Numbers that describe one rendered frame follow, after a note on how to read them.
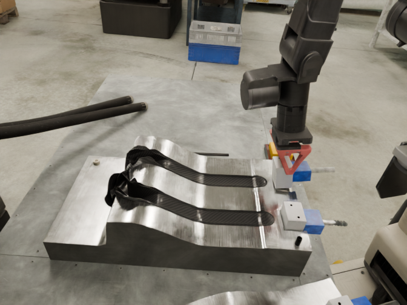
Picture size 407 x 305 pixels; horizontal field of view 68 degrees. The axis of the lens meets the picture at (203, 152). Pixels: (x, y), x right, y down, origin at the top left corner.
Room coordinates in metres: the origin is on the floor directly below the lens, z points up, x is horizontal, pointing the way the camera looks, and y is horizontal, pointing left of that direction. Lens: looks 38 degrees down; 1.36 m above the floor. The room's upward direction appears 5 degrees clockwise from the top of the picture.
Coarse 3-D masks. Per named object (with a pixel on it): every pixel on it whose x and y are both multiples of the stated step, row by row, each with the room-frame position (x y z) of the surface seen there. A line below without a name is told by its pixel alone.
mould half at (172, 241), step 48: (144, 144) 0.56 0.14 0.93; (96, 192) 0.46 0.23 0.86; (192, 192) 0.46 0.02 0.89; (240, 192) 0.47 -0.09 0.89; (288, 192) 0.48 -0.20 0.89; (48, 240) 0.33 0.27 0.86; (96, 240) 0.34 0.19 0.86; (144, 240) 0.33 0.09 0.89; (192, 240) 0.34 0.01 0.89; (240, 240) 0.35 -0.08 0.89; (288, 240) 0.36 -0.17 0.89
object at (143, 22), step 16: (112, 0) 4.25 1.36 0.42; (128, 0) 4.41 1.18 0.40; (144, 0) 4.49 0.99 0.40; (160, 0) 4.24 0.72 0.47; (176, 0) 4.76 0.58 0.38; (112, 16) 4.20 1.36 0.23; (128, 16) 4.19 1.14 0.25; (144, 16) 4.19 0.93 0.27; (160, 16) 4.18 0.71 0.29; (176, 16) 4.78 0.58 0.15; (112, 32) 4.20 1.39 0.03; (128, 32) 4.19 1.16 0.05; (144, 32) 4.19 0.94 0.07; (160, 32) 4.18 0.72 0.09
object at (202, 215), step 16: (128, 160) 0.48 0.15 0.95; (144, 160) 0.49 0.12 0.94; (160, 160) 0.52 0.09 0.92; (112, 176) 0.47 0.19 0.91; (128, 176) 0.43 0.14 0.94; (192, 176) 0.51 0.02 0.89; (208, 176) 0.52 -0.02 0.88; (224, 176) 0.53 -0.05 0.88; (240, 176) 0.53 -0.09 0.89; (256, 176) 0.53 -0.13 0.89; (112, 192) 0.44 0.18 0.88; (128, 192) 0.43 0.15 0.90; (144, 192) 0.42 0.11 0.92; (160, 192) 0.42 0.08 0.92; (176, 208) 0.40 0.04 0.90; (192, 208) 0.42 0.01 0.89; (208, 224) 0.38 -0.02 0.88; (224, 224) 0.39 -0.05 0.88; (240, 224) 0.39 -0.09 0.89; (256, 224) 0.39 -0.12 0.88; (272, 224) 0.39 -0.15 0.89
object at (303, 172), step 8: (288, 160) 0.52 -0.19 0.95; (272, 168) 0.54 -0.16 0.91; (280, 168) 0.49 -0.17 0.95; (304, 168) 0.51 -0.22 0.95; (312, 168) 0.52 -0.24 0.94; (320, 168) 0.52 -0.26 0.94; (328, 168) 0.52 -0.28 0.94; (272, 176) 0.53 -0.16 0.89; (280, 176) 0.49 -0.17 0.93; (288, 176) 0.49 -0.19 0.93; (296, 176) 0.49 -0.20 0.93; (304, 176) 0.49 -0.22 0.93; (280, 184) 0.49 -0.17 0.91; (288, 184) 0.49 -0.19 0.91
